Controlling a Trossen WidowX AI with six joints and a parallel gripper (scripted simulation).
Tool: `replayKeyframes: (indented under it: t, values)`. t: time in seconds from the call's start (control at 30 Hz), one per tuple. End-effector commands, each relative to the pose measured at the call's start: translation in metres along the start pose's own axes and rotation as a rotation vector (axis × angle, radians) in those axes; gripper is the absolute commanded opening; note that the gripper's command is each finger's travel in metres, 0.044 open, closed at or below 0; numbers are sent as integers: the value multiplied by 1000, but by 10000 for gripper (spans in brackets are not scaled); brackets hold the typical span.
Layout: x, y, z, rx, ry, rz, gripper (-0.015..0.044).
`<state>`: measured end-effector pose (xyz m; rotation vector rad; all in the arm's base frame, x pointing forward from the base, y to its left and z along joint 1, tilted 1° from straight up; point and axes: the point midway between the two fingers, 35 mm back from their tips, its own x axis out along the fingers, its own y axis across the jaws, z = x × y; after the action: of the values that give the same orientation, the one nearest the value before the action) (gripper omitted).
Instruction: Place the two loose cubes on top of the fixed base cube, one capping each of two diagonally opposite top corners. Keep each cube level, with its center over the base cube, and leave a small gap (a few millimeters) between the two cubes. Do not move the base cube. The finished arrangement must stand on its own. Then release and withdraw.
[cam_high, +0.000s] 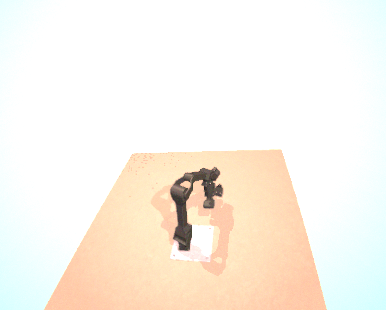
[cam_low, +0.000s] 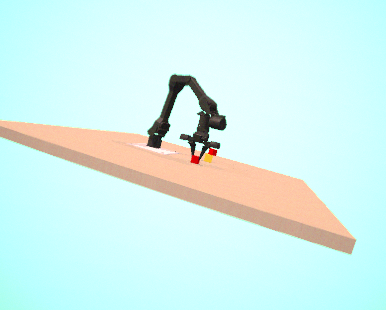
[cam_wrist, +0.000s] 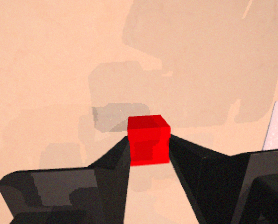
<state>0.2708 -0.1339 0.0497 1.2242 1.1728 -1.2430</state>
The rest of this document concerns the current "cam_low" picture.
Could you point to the red cube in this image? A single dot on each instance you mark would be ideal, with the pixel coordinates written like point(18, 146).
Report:
point(195, 159)
point(212, 152)

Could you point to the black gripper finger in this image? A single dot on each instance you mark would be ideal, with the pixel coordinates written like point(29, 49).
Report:
point(192, 146)
point(204, 149)

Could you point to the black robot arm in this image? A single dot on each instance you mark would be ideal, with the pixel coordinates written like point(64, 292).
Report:
point(161, 125)

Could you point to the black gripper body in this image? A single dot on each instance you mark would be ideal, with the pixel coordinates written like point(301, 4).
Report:
point(212, 144)

